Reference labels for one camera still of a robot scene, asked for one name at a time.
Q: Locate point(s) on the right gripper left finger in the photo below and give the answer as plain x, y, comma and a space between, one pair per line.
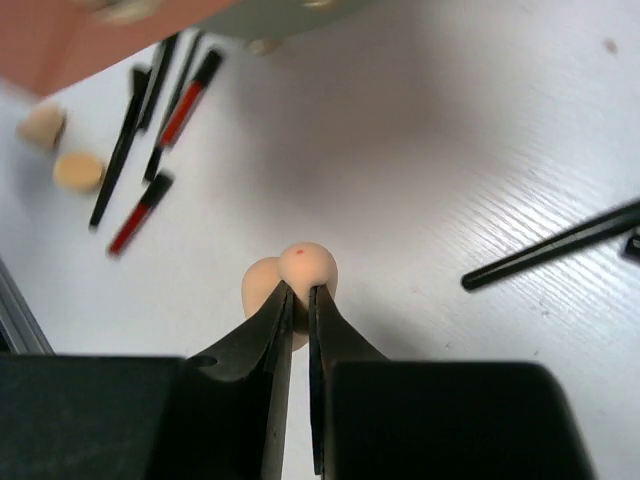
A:
220, 414

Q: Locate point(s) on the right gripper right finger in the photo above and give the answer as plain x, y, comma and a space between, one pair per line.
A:
377, 418

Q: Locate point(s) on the gourd sponge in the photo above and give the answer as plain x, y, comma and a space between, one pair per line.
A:
43, 127
301, 266

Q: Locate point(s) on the teardrop beige makeup sponge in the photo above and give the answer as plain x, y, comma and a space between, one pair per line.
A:
78, 171

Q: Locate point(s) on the orange top drawer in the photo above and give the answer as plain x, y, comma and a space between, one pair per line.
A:
47, 45

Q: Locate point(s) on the black fan makeup brush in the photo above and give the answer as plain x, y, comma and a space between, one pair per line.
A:
593, 231

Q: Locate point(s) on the black small makeup brush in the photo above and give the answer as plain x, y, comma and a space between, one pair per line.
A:
139, 82

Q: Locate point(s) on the black round-head makeup brush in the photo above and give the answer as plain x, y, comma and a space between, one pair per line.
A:
161, 62

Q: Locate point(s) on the red lip gloss lower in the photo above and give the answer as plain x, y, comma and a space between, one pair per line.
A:
155, 192

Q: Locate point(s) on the red lip gloss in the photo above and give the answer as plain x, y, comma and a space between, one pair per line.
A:
190, 98
155, 192

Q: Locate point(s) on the thin black liner brush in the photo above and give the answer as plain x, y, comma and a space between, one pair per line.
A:
156, 153

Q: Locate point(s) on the brown lip gloss right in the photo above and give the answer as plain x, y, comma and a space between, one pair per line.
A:
632, 247

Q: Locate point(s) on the red lip gloss centre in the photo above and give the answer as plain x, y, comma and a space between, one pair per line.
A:
190, 98

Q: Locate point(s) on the white cylindrical drawer organizer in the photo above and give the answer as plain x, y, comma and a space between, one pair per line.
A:
264, 24

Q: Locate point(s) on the aluminium table frame rail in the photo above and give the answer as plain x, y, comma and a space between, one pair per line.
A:
19, 328

